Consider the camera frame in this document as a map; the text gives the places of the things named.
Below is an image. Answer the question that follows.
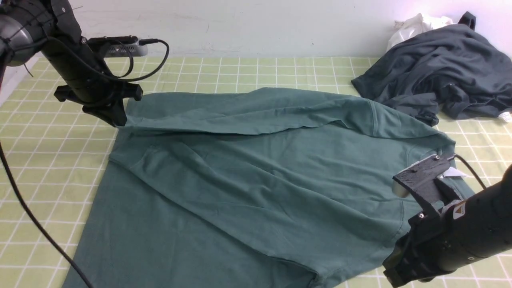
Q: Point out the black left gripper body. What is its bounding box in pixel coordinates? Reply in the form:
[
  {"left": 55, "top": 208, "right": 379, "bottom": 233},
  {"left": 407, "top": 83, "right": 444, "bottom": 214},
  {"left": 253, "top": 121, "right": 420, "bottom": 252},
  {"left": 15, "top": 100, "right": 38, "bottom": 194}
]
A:
[{"left": 54, "top": 82, "right": 143, "bottom": 114}]

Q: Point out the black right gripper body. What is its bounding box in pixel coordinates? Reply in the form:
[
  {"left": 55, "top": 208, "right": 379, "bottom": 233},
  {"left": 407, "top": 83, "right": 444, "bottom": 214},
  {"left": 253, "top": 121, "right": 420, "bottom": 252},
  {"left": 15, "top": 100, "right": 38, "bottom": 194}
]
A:
[{"left": 383, "top": 214, "right": 460, "bottom": 288}]

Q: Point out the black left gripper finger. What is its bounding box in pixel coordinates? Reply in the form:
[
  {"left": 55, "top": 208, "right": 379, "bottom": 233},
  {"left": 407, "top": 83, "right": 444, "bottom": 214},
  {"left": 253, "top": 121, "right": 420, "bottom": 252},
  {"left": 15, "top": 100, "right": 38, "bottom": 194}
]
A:
[{"left": 96, "top": 100, "right": 127, "bottom": 127}]

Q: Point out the green long-sleeved shirt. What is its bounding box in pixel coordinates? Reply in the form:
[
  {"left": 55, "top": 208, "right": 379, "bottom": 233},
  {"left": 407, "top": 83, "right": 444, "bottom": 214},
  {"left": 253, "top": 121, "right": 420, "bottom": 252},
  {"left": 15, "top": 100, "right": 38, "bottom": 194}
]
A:
[{"left": 74, "top": 88, "right": 455, "bottom": 288}]

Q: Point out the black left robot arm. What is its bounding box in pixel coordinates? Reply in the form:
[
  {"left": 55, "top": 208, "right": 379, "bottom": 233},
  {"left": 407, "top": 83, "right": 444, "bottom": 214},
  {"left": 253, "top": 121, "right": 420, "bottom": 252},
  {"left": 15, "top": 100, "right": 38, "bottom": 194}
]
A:
[{"left": 1, "top": 0, "right": 142, "bottom": 127}]

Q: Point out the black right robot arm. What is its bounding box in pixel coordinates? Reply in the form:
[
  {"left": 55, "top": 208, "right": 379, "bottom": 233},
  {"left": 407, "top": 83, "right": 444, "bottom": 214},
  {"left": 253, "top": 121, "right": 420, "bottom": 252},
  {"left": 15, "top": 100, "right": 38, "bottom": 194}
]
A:
[{"left": 383, "top": 168, "right": 511, "bottom": 288}]

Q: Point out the dark grey crumpled garment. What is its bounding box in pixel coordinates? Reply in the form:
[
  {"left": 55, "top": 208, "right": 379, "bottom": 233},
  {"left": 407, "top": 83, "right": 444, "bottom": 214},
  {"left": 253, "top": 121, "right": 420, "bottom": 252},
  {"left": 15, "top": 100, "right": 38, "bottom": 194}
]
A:
[{"left": 352, "top": 12, "right": 512, "bottom": 126}]

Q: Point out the white crumpled cloth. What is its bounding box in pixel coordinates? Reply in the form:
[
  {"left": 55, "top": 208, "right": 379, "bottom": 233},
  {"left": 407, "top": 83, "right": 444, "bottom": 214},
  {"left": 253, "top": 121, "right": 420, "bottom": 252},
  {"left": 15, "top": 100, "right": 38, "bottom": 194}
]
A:
[{"left": 386, "top": 13, "right": 454, "bottom": 51}]

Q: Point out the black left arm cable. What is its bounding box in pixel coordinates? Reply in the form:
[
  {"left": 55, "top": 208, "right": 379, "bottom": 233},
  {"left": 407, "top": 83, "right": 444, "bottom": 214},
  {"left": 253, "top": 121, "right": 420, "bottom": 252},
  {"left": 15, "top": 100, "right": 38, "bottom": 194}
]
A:
[{"left": 0, "top": 38, "right": 170, "bottom": 288}]

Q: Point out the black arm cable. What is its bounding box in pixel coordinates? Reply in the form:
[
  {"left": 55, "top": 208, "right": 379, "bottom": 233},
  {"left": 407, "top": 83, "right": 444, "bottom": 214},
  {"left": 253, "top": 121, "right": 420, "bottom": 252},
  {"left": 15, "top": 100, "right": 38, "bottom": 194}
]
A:
[
  {"left": 0, "top": 38, "right": 170, "bottom": 288},
  {"left": 450, "top": 154, "right": 487, "bottom": 190}
]

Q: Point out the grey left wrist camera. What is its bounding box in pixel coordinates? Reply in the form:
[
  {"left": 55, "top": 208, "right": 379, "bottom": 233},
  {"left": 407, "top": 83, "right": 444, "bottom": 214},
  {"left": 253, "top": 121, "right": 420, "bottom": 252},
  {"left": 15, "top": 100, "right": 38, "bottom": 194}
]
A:
[{"left": 85, "top": 35, "right": 159, "bottom": 58}]

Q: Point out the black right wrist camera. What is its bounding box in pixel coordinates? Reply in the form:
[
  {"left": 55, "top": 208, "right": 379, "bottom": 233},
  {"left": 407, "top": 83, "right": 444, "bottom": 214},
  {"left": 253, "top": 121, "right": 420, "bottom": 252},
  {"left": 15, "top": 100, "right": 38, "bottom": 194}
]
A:
[{"left": 392, "top": 155, "right": 462, "bottom": 218}]

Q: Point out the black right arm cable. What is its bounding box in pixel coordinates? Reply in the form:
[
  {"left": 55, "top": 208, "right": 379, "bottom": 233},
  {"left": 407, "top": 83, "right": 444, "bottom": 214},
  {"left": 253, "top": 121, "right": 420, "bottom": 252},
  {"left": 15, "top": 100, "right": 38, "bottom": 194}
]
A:
[{"left": 450, "top": 154, "right": 487, "bottom": 190}]

